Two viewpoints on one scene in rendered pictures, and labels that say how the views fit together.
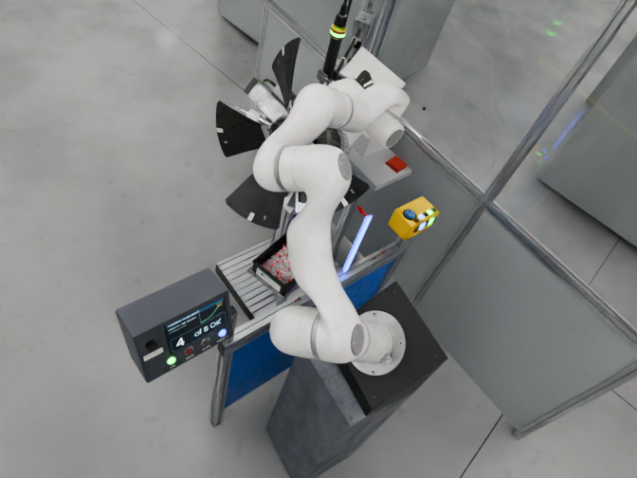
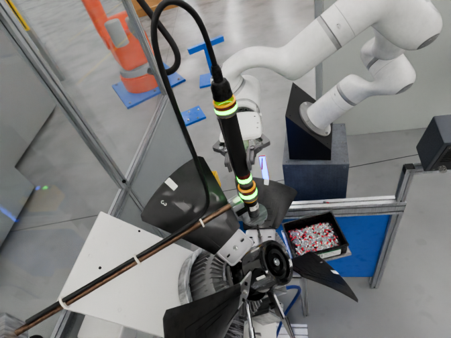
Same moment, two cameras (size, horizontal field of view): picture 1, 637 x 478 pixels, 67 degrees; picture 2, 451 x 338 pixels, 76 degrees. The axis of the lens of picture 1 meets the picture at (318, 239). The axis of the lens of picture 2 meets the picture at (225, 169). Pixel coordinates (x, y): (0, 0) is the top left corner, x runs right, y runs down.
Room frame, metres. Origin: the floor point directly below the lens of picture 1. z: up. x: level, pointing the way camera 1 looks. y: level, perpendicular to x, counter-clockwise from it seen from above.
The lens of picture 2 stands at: (1.52, 0.57, 1.94)
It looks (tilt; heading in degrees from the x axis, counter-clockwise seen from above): 43 degrees down; 251
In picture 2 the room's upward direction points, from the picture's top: 18 degrees counter-clockwise
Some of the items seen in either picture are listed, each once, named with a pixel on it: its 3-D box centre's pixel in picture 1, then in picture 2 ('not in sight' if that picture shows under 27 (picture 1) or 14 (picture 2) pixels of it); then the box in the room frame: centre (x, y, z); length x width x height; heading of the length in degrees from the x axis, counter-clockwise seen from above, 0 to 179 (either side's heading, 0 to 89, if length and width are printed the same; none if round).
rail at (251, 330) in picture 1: (324, 289); (294, 210); (1.04, -0.08, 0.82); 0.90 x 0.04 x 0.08; 142
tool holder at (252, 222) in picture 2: not in sight; (248, 206); (1.35, 0.14, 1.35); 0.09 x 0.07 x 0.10; 177
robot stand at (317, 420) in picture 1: (330, 410); (315, 200); (0.74, -0.26, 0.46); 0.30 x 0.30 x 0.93; 46
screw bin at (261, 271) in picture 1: (286, 262); (313, 237); (1.08, 0.09, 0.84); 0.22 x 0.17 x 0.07; 157
